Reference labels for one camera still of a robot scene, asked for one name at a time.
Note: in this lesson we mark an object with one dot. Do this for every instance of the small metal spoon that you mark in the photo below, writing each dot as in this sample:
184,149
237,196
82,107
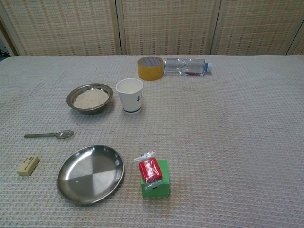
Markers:
64,134

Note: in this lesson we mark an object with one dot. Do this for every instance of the white paper cup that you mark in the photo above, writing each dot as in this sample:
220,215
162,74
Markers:
131,99

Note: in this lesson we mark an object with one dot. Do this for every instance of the stainless steel bowl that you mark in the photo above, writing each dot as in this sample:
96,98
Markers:
89,111

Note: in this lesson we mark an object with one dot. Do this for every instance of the stainless steel plate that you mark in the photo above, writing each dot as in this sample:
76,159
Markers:
90,175

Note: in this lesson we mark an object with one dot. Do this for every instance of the yellow packing tape roll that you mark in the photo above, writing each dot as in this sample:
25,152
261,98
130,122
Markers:
149,74

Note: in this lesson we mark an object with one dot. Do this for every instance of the clear plastic water bottle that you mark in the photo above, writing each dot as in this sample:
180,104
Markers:
180,67

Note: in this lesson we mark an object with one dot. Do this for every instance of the red wrapped snack packet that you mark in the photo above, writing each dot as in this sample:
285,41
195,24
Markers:
150,169

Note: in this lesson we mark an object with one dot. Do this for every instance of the beige woven tablecloth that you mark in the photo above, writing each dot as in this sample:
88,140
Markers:
213,142

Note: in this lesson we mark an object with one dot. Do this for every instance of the green cube box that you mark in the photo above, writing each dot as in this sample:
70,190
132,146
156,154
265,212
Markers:
161,187

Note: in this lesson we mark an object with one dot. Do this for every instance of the woven bamboo screen panel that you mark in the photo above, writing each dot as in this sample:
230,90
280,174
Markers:
299,47
59,23
166,23
256,23

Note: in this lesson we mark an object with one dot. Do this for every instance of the small rectangular eraser block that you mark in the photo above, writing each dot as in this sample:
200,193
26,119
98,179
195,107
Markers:
27,166

